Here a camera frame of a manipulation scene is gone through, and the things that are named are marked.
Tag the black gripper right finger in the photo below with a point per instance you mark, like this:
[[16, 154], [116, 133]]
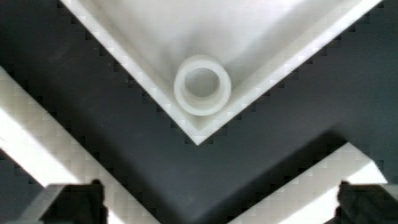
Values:
[[366, 204]]

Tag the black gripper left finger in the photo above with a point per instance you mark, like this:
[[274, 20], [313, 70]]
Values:
[[68, 204]]

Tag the white square tabletop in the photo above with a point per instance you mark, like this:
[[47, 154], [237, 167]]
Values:
[[208, 50]]

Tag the white U-shaped obstacle fence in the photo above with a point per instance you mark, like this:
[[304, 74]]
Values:
[[45, 150]]

